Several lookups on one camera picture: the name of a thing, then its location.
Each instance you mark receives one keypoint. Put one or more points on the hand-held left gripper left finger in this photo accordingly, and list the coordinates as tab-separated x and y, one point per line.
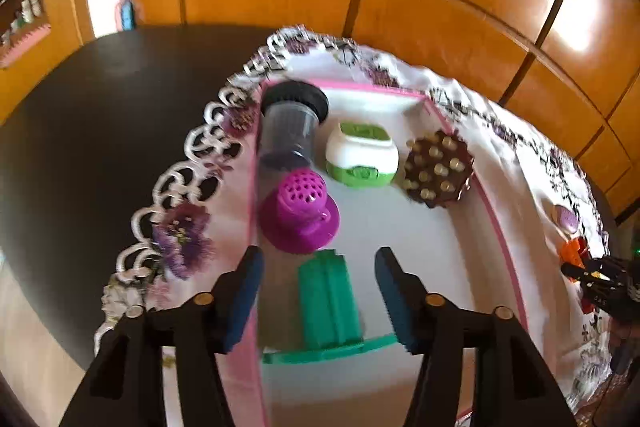
240	302

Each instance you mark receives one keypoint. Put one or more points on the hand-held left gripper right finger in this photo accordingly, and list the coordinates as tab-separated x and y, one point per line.
397	302

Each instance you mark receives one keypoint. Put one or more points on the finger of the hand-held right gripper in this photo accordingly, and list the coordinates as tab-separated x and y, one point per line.
575	272

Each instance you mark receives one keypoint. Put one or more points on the orange knobby toy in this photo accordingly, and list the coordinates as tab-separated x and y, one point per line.
574	249

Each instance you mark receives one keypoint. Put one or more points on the red toy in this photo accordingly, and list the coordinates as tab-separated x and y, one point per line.
588	304

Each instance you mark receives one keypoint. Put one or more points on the lilac glitter oval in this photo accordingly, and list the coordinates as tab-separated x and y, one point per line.
565	218

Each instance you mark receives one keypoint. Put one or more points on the pink shallow box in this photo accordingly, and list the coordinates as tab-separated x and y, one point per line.
440	257

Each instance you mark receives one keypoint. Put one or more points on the teal plastic holder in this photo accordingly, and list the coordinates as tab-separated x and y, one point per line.
327	302

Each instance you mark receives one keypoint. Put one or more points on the purple perforated strainer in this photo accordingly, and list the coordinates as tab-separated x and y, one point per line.
300	212

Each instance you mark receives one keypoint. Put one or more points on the brown pine cone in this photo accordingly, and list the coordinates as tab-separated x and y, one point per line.
437	169

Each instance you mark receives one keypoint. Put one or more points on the green and white container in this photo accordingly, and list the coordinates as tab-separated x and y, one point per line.
360	154

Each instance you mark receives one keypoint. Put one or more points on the grey bottle with black cap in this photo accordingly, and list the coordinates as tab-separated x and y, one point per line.
290	127

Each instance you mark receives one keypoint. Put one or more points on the white floral embroidered tablecloth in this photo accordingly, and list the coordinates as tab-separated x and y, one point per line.
525	187

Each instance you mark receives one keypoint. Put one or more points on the pink and blue board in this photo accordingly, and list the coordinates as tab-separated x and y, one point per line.
126	12

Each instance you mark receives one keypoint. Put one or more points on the pink lace shelf trim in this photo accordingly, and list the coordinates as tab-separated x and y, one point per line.
25	44

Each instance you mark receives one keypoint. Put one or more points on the wooden cabinet with shelf niche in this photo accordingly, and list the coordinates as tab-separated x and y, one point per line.
55	7

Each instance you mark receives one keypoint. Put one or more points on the row of small bottles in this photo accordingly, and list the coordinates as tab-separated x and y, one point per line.
25	14

